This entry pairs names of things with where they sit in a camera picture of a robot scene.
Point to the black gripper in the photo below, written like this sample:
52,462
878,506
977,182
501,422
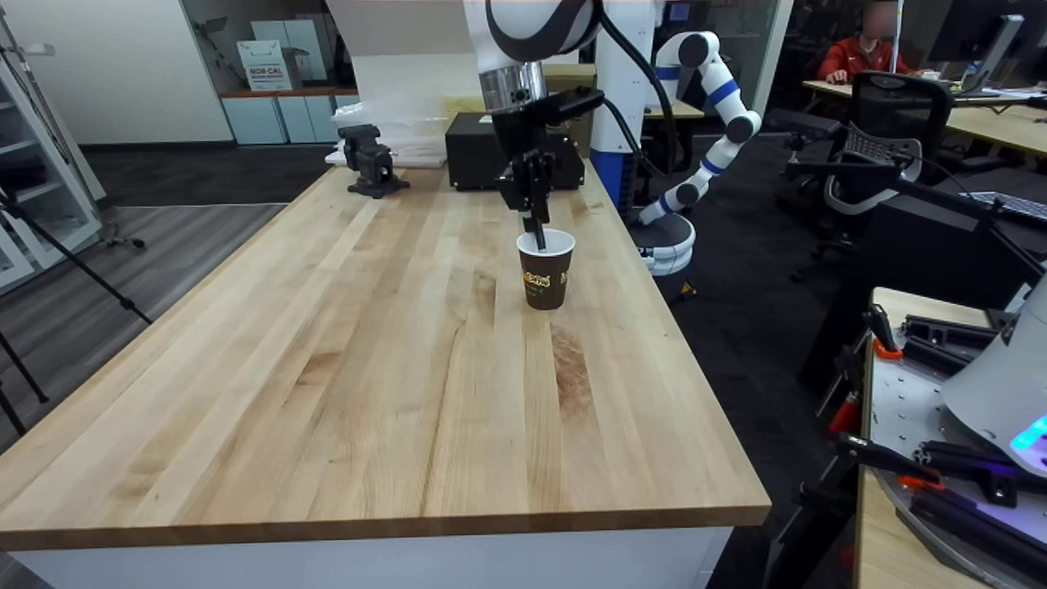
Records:
521,140

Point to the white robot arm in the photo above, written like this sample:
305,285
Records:
516,36

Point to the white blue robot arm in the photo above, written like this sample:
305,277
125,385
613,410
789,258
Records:
670,140

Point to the brown paper coffee cup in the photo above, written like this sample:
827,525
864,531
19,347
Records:
544,274

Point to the black control box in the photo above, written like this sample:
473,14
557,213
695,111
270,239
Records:
477,163

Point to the cardboard box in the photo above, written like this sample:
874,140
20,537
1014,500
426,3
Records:
563,75

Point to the black bench vise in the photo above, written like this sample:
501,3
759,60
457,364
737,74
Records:
372,163

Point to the black mesh office chair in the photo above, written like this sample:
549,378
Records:
886,141

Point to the person in red shirt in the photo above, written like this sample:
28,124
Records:
864,49

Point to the white drawer cabinet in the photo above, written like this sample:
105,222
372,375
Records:
498,562

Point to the white metal shelf rack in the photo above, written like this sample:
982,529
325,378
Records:
38,176

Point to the black camera tripod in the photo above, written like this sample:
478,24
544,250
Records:
68,255

